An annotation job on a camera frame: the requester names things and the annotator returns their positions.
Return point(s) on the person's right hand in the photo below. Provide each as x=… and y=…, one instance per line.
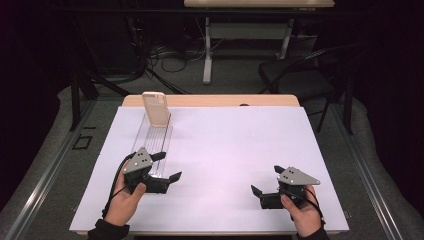
x=305, y=213

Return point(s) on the white table cover board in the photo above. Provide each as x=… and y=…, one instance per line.
x=216, y=200

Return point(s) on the beige phone case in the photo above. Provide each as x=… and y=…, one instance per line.
x=156, y=110

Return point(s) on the wooden table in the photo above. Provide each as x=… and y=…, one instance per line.
x=216, y=100

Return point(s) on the black metal stand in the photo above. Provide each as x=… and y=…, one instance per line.
x=75, y=100
x=348, y=100

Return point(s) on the person's left hand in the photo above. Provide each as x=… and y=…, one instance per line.
x=123, y=203

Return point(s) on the white-legged desk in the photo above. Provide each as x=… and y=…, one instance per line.
x=246, y=31

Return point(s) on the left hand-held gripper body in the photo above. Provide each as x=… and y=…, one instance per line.
x=140, y=163

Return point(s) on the black folding chair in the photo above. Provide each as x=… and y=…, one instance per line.
x=293, y=78

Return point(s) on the clear plastic packaging tray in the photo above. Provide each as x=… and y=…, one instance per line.
x=156, y=140

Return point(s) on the metal floor rail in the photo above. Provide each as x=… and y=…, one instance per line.
x=366, y=173
x=50, y=173

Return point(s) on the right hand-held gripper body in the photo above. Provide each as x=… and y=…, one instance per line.
x=293, y=178

